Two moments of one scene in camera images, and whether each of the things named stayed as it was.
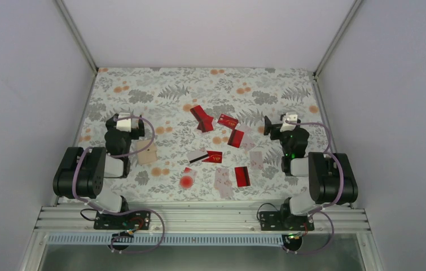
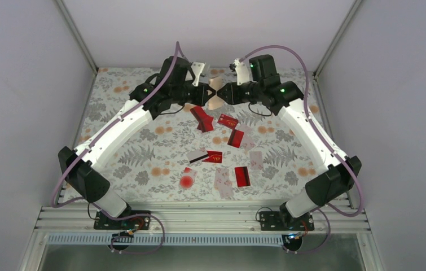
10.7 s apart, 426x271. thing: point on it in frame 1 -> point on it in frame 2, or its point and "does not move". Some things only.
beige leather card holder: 149,154 -> 215,103
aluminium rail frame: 202,218 does not move
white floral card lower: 222,181 does not move
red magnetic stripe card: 236,138 does not move
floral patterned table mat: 210,144 does not move
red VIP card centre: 214,157 does not move
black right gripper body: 275,127 -> 240,97
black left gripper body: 136,134 -> 196,100
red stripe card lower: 242,176 does not move
